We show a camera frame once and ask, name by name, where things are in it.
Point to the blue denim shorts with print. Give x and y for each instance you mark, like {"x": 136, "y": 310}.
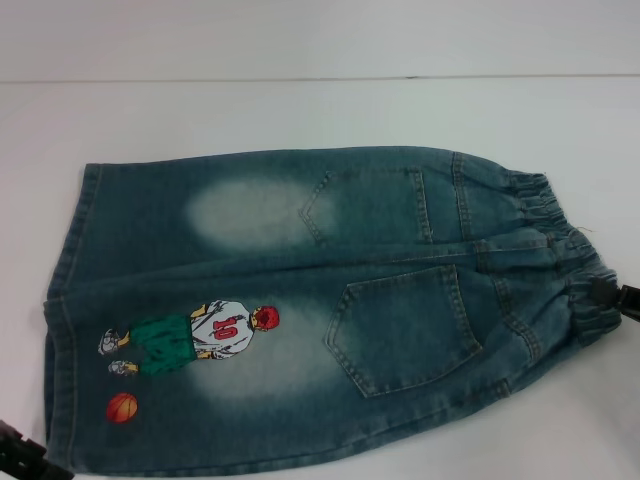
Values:
{"x": 310, "y": 290}

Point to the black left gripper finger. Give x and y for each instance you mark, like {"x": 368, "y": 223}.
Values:
{"x": 30, "y": 462}

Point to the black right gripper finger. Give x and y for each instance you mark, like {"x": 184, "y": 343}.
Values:
{"x": 617, "y": 302}

